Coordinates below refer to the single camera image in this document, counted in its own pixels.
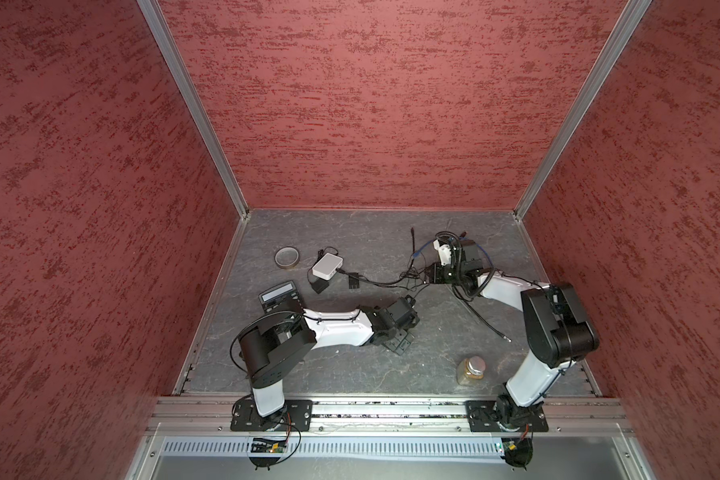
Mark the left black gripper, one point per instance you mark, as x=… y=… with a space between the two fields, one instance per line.
x=400 y=342

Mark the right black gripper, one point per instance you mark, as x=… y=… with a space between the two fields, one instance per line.
x=437 y=274

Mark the white network switch box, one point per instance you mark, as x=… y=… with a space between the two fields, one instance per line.
x=327 y=266

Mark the black power adapter with cable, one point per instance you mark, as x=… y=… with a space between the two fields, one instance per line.
x=412 y=279

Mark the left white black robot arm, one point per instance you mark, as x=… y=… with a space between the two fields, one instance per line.
x=273 y=345

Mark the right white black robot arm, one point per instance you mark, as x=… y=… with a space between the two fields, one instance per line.
x=558 y=331

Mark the amber glass jar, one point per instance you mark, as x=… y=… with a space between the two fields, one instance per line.
x=470 y=371

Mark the black desk calculator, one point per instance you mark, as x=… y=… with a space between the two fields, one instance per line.
x=282 y=297

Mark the brown tape roll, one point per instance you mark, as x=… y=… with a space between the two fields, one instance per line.
x=287 y=257

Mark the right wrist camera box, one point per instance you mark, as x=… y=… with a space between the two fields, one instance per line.
x=445 y=251

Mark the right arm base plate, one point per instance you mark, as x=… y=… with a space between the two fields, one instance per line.
x=483 y=417

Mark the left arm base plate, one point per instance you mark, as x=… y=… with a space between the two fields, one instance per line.
x=294 y=413

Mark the aluminium front rail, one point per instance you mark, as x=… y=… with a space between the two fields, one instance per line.
x=364 y=415

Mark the white slotted cable duct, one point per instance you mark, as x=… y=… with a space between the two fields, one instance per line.
x=481 y=450

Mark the right metal frame post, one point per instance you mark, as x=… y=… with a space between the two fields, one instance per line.
x=623 y=29

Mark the metal frame post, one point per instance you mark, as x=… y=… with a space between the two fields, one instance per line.
x=623 y=29
x=160 y=31

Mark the left metal frame post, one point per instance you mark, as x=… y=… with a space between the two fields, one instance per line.
x=160 y=31

